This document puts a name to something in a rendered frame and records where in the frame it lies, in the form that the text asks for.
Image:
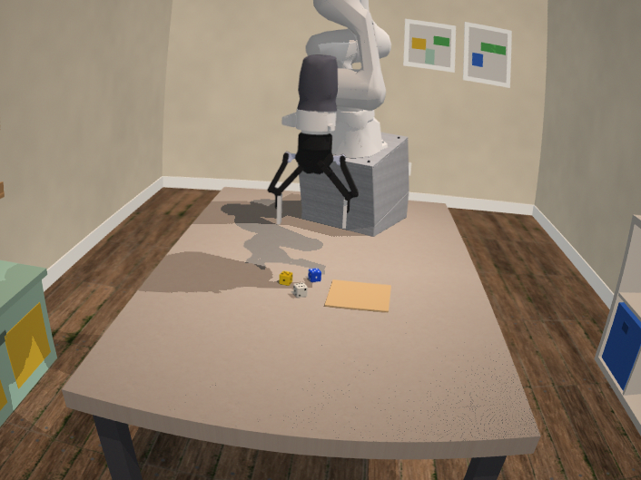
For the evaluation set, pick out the white die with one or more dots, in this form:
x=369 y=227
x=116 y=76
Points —
x=300 y=290

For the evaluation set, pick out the blue die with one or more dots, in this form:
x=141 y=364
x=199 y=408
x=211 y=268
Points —
x=314 y=275

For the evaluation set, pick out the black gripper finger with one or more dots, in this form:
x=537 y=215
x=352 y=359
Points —
x=287 y=157
x=340 y=160

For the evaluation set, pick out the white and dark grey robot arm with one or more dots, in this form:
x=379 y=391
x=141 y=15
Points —
x=325 y=87

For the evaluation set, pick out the light orange mat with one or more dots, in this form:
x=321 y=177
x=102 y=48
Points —
x=359 y=296

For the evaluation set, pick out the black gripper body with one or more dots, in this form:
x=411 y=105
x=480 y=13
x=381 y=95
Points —
x=314 y=147

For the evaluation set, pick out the yellow die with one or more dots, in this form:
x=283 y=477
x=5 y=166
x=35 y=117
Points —
x=285 y=278

